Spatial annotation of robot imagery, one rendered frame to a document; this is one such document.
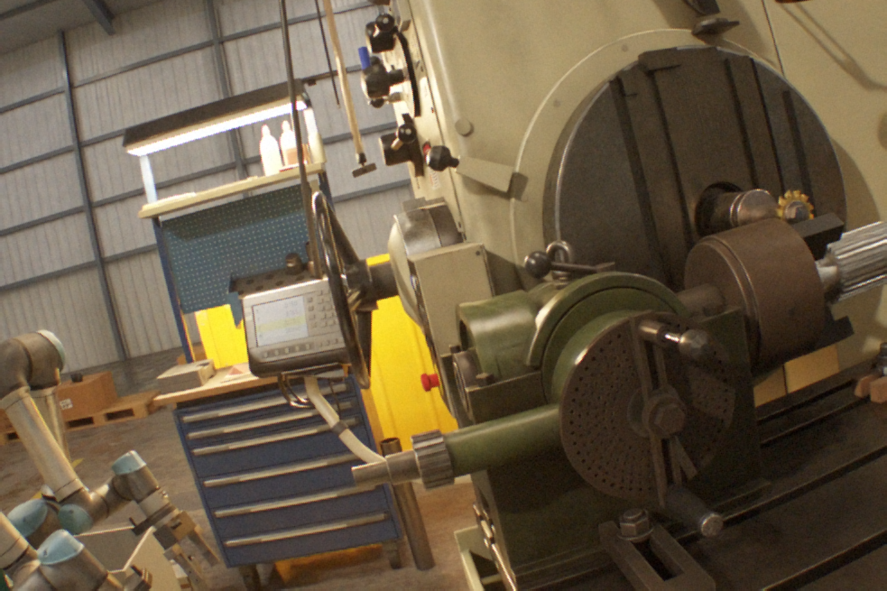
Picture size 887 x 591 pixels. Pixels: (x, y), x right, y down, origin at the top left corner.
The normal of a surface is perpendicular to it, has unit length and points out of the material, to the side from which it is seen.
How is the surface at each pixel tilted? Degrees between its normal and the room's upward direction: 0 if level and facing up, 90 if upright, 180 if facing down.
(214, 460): 90
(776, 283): 73
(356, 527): 90
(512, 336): 50
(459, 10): 90
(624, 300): 90
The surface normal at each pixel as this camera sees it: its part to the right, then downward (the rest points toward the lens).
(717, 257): -0.96, 0.24
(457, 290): 0.13, 0.02
